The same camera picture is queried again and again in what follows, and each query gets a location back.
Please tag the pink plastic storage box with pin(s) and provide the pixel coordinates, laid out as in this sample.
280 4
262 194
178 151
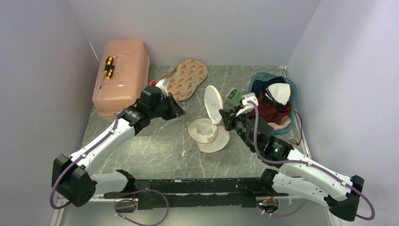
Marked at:
130 76

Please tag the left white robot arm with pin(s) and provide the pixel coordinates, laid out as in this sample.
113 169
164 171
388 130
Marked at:
73 176

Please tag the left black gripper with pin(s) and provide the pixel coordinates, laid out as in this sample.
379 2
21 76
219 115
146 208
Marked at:
175 109

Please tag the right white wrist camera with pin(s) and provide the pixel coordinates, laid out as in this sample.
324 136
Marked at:
248 103

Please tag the patterned beige oven mitt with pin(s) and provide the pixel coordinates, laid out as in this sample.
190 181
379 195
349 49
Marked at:
185 78

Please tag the navy blue cloth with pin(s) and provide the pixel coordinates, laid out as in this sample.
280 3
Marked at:
260 86

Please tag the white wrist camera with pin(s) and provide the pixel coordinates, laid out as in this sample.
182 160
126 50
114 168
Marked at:
248 103
162 84

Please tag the white mesh laundry bag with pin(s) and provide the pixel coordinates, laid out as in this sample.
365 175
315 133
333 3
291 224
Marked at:
209 133

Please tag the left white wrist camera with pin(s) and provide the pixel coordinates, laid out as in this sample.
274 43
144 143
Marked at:
162 84

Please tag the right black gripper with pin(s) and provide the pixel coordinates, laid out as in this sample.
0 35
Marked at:
229 117

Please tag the dark red bra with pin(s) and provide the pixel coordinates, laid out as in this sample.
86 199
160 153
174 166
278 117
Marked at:
271 111

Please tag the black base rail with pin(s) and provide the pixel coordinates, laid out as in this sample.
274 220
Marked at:
199 192

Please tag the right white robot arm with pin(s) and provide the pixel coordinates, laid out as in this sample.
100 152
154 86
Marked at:
299 175

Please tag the green white small box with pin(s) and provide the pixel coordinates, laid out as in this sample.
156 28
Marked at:
233 97

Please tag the yellow black screwdriver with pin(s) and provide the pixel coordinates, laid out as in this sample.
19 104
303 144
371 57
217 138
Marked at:
108 73
108 63

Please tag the beige pink cloth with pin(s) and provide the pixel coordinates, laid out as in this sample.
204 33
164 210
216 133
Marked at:
285 122

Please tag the teal plastic basket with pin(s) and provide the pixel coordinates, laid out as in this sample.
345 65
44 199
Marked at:
266 77

